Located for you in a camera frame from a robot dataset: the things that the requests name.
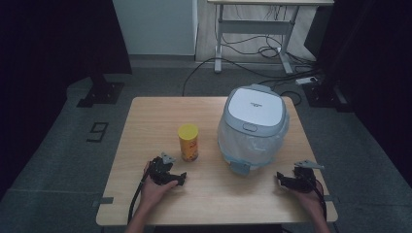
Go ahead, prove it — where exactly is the person's right hand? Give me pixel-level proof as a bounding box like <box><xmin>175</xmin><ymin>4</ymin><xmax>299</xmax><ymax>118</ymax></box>
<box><xmin>291</xmin><ymin>180</ymin><xmax>326</xmax><ymax>222</ymax></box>

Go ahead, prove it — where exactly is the grey white lidded trash bin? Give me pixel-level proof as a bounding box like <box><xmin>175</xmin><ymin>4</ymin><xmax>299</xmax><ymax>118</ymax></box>
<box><xmin>219</xmin><ymin>83</ymin><xmax>291</xmax><ymax>178</ymax></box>

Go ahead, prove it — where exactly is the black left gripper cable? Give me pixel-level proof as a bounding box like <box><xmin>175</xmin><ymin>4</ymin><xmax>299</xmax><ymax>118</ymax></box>
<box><xmin>127</xmin><ymin>170</ymin><xmax>151</xmax><ymax>225</ymax></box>

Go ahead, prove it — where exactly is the tangle of black cables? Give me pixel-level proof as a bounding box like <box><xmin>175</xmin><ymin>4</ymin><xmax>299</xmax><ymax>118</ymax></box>
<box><xmin>215</xmin><ymin>6</ymin><xmax>319</xmax><ymax>74</ymax></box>

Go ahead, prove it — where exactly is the white power strip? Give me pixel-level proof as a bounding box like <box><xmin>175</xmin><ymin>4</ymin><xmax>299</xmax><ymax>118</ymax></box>
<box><xmin>294</xmin><ymin>76</ymin><xmax>321</xmax><ymax>86</ymax></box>

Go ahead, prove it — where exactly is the white wall panel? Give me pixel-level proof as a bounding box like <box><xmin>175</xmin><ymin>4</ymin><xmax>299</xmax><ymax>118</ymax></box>
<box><xmin>111</xmin><ymin>0</ymin><xmax>199</xmax><ymax>56</ymax></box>

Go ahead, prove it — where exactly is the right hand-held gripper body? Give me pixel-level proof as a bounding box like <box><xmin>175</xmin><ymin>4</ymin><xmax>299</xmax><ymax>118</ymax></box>
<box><xmin>292</xmin><ymin>159</ymin><xmax>326</xmax><ymax>194</ymax></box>

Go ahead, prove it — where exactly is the clear plastic bin liner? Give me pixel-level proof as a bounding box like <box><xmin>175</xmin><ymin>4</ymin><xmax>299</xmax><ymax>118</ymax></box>
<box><xmin>217</xmin><ymin>118</ymin><xmax>290</xmax><ymax>168</ymax></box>

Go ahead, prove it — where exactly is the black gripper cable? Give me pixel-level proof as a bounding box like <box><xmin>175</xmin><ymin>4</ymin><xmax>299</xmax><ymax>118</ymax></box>
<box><xmin>127</xmin><ymin>170</ymin><xmax>151</xmax><ymax>225</ymax></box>
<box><xmin>310</xmin><ymin>177</ymin><xmax>328</xmax><ymax>217</ymax></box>

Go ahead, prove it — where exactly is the dark curtain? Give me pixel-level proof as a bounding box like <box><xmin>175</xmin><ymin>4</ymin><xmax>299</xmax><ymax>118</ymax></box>
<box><xmin>304</xmin><ymin>0</ymin><xmax>412</xmax><ymax>188</ymax></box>
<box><xmin>0</xmin><ymin>0</ymin><xmax>133</xmax><ymax>198</ymax></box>

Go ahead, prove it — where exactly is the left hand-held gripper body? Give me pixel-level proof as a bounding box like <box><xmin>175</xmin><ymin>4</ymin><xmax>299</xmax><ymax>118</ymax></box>
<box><xmin>147</xmin><ymin>151</ymin><xmax>178</xmax><ymax>186</ymax></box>

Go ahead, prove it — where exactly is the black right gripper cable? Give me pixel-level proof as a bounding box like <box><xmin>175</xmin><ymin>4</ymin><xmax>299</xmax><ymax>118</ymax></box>
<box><xmin>310</xmin><ymin>177</ymin><xmax>328</xmax><ymax>217</ymax></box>

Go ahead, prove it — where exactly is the white metal frame desk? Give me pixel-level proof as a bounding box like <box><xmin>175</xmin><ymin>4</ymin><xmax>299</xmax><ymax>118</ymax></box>
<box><xmin>207</xmin><ymin>0</ymin><xmax>335</xmax><ymax>76</ymax></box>

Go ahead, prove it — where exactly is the grey tape strip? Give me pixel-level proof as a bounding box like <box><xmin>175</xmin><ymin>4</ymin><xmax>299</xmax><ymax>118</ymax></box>
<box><xmin>91</xmin><ymin>196</ymin><xmax>115</xmax><ymax>209</ymax></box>

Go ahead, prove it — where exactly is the black floor cable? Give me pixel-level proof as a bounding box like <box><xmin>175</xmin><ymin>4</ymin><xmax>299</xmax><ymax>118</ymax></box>
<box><xmin>181</xmin><ymin>56</ymin><xmax>305</xmax><ymax>97</ymax></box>

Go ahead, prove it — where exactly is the person's left hand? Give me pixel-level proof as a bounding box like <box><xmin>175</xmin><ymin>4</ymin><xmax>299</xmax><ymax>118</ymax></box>
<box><xmin>140</xmin><ymin>160</ymin><xmax>180</xmax><ymax>212</ymax></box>

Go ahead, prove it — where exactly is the yellow snack can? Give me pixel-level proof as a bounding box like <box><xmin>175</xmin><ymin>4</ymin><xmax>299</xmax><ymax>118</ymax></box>
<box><xmin>177</xmin><ymin>123</ymin><xmax>200</xmax><ymax>163</ymax></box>

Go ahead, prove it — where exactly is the black stand base plate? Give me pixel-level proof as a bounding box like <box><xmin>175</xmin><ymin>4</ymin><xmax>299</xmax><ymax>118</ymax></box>
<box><xmin>76</xmin><ymin>75</ymin><xmax>126</xmax><ymax>109</ymax></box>
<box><xmin>302</xmin><ymin>80</ymin><xmax>355</xmax><ymax>114</ymax></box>

